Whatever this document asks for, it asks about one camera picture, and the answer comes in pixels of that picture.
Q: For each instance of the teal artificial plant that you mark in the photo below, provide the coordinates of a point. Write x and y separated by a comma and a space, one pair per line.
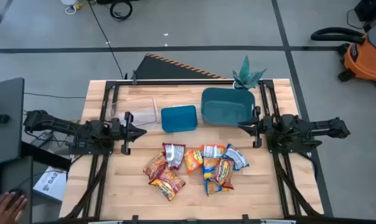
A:
245, 77

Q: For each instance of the person's hand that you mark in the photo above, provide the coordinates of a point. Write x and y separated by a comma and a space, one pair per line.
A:
4, 211

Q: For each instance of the large teal plastic bin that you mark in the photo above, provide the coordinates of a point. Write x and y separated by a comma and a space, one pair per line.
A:
225, 107

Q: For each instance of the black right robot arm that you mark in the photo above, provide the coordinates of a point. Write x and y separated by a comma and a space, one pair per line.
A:
325, 127

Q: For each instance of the orange shop vacuum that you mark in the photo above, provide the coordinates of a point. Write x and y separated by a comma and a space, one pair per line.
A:
365, 59

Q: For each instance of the black case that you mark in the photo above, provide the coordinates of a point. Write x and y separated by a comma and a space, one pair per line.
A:
371, 9

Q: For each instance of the black metal rig frame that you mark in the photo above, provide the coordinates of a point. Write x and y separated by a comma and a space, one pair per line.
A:
144, 82

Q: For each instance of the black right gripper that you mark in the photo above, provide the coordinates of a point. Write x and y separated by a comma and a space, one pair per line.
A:
258, 141

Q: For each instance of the black desk beam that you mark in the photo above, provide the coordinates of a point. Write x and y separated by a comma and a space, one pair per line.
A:
45, 155

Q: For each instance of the black mat orange striped edge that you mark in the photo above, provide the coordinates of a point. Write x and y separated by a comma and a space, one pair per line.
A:
163, 70

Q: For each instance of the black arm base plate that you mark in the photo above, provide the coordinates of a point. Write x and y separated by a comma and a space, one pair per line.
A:
91, 151
287, 149

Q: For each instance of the grey desk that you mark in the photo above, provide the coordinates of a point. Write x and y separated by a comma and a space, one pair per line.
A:
7, 140

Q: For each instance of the white printed box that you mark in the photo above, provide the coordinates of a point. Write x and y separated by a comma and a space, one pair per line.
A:
51, 186

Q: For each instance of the orange Maruchan noodle packet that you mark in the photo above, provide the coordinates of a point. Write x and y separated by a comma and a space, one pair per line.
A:
213, 151
192, 159

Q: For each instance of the small blue plastic bin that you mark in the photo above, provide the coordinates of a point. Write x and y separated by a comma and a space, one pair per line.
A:
178, 119

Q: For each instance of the white round device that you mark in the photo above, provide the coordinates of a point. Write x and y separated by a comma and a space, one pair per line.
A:
69, 2

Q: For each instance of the red Maruchan noodle packet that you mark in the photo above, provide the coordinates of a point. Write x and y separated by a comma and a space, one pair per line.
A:
155, 165
167, 184
224, 172
174, 155

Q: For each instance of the black power adapter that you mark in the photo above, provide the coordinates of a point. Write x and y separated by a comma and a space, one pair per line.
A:
41, 140

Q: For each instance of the clear plastic bin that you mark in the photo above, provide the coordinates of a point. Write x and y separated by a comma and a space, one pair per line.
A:
144, 109

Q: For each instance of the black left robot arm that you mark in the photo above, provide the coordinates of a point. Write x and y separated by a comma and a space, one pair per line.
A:
60, 124

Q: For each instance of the dark low desk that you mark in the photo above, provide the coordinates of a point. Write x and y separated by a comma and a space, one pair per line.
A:
20, 174

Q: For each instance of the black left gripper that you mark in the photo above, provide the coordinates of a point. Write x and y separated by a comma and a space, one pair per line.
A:
125, 146

